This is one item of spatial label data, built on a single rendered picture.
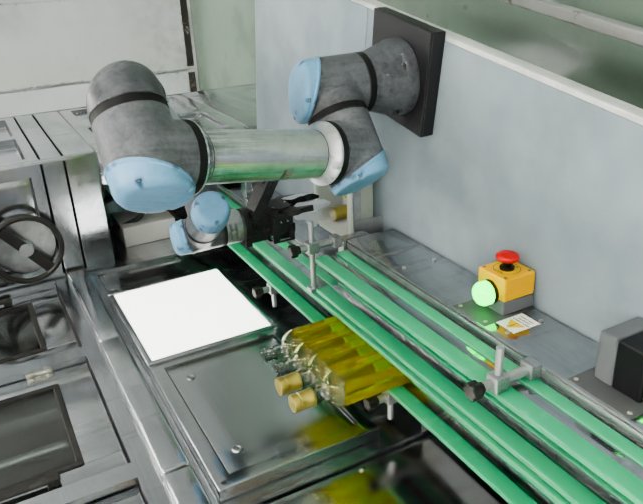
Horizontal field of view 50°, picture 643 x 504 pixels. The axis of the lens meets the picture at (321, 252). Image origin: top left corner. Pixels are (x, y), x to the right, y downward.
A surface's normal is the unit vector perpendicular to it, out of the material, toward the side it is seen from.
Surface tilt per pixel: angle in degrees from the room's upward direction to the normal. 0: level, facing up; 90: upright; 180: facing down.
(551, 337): 90
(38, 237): 90
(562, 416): 90
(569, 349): 90
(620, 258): 0
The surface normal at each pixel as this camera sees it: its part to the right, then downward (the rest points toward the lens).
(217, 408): -0.04, -0.91
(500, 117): -0.88, 0.23
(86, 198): 0.47, 0.34
